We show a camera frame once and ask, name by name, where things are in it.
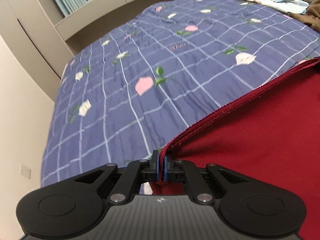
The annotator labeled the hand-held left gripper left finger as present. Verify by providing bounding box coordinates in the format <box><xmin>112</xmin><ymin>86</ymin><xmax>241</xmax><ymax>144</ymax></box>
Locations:
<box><xmin>74</xmin><ymin>150</ymin><xmax>160</xmax><ymax>204</ymax></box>

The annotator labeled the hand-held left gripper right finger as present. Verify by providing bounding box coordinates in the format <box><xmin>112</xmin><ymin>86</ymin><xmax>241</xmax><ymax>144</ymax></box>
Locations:
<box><xmin>161</xmin><ymin>154</ymin><xmax>248</xmax><ymax>204</ymax></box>

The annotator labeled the red long-sleeve sweater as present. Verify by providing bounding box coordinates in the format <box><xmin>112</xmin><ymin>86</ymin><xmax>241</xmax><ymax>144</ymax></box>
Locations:
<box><xmin>150</xmin><ymin>57</ymin><xmax>320</xmax><ymax>240</ymax></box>

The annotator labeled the blue checked floral quilt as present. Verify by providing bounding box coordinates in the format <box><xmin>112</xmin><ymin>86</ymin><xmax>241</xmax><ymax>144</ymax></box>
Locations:
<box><xmin>40</xmin><ymin>0</ymin><xmax>320</xmax><ymax>195</ymax></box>

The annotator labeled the beige window cabinet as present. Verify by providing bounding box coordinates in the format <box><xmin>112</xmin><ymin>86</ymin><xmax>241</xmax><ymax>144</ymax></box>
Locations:
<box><xmin>55</xmin><ymin>0</ymin><xmax>188</xmax><ymax>42</ymax></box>

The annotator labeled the beige wardrobe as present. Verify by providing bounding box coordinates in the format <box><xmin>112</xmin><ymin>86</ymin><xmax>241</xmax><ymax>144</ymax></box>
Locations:
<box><xmin>0</xmin><ymin>0</ymin><xmax>75</xmax><ymax>103</ymax></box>

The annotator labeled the light blue patterned cloth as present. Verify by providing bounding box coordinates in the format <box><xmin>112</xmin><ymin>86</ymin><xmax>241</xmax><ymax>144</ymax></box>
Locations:
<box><xmin>227</xmin><ymin>0</ymin><xmax>310</xmax><ymax>15</ymax></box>

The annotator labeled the brown jacket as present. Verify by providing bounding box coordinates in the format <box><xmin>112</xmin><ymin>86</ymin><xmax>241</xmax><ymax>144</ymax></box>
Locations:
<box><xmin>287</xmin><ymin>0</ymin><xmax>320</xmax><ymax>32</ymax></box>

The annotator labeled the white wall outlet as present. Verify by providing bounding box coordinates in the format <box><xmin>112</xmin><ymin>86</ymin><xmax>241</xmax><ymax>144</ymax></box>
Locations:
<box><xmin>20</xmin><ymin>163</ymin><xmax>32</xmax><ymax>180</ymax></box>

